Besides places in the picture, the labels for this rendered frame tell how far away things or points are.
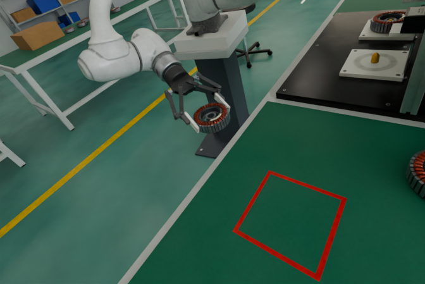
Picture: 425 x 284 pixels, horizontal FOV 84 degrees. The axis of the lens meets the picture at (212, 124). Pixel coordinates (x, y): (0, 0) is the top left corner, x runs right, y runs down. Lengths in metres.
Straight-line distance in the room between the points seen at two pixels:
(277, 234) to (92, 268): 1.27
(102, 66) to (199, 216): 0.50
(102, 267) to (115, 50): 1.17
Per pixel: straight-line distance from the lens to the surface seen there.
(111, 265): 1.55
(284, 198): 0.52
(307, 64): 0.88
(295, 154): 0.59
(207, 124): 0.68
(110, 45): 0.77
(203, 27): 1.26
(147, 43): 0.83
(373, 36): 1.01
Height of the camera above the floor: 1.19
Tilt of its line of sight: 38 degrees down
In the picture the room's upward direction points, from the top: 19 degrees counter-clockwise
